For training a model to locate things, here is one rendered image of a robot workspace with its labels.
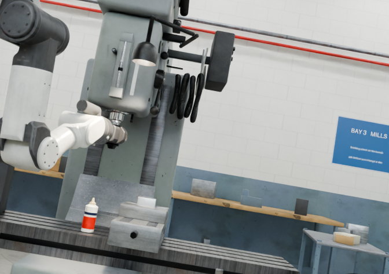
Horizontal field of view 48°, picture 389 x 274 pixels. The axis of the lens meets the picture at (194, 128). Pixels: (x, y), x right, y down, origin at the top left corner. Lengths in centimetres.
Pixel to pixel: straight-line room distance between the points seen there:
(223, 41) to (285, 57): 432
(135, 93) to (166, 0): 32
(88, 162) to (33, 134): 89
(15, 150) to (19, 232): 45
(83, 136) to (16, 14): 37
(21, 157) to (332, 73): 545
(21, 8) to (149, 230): 69
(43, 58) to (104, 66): 45
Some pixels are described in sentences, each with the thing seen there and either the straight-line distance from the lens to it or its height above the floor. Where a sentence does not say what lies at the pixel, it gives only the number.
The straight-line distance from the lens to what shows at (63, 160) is 533.
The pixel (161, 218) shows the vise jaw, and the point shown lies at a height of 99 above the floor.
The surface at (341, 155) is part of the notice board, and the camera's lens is 611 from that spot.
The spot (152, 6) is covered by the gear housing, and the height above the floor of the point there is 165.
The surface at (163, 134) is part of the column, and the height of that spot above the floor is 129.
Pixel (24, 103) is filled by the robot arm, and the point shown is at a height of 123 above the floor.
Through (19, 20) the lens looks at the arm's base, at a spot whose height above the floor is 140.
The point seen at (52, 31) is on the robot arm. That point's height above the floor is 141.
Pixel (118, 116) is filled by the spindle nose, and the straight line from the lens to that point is 149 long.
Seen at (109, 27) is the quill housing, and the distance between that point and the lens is 149.
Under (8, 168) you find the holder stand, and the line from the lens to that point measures 158.
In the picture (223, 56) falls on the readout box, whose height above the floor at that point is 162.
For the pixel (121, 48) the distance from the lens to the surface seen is 143.
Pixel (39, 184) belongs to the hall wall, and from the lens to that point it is 594.
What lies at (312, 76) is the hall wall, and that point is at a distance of 612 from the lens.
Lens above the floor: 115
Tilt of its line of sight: 6 degrees up
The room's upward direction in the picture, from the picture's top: 10 degrees clockwise
